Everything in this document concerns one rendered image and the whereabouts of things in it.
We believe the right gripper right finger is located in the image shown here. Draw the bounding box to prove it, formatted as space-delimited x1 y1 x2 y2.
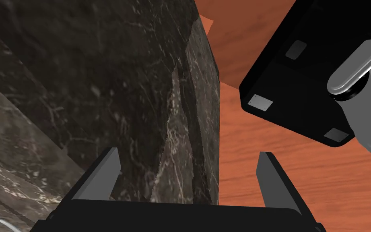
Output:
256 151 303 216

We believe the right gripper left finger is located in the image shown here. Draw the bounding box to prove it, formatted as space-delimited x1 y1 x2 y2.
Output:
71 147 122 201

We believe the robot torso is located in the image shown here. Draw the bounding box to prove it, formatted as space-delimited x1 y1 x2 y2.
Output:
238 0 371 177

